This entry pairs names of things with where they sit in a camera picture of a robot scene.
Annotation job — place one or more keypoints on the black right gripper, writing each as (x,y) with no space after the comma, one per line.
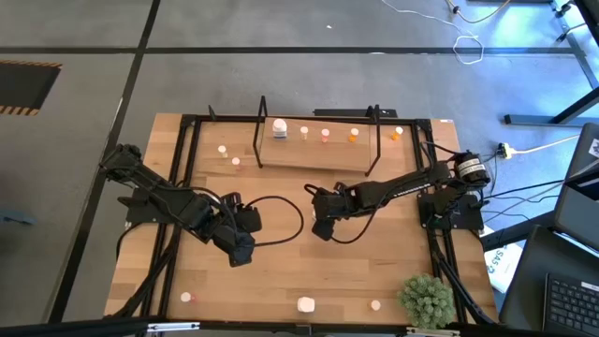
(334,203)

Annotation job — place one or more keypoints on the black hazard-striped floor mat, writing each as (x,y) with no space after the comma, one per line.
(23,86)

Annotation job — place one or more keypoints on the wooden shelf black metal frame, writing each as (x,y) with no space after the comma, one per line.
(318,156)

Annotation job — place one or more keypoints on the yellow white power plug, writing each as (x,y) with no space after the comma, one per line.
(504,150)

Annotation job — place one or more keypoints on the green artificial plant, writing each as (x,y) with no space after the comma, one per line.
(427,302)

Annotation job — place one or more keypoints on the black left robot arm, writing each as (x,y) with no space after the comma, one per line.
(164,196)

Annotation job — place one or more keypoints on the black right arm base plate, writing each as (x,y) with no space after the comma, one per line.
(463,213)

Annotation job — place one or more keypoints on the black aluminium rig frame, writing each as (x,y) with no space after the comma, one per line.
(224,118)

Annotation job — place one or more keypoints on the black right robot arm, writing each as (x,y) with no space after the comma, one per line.
(412,185)

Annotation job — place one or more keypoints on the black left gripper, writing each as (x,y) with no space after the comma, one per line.
(238,248)

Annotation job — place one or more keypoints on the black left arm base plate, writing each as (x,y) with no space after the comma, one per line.
(138,213)

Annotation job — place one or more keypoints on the dark laptop visible keyboard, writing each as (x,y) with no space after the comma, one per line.
(529,281)

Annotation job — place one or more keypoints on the orange pill vial white cap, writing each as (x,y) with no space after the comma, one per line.
(375,305)
(354,133)
(398,132)

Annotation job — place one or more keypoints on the pink pill vial white cap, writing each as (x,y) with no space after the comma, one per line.
(236,161)
(186,297)
(325,133)

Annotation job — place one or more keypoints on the dark metal table base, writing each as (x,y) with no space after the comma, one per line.
(529,120)

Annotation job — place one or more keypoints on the silver metal bracket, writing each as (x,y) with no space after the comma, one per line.
(433,332)
(173,326)

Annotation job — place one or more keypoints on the black desk leg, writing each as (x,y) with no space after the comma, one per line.
(515,231)

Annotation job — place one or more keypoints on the dark grey laptop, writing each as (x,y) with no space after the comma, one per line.
(580,210)

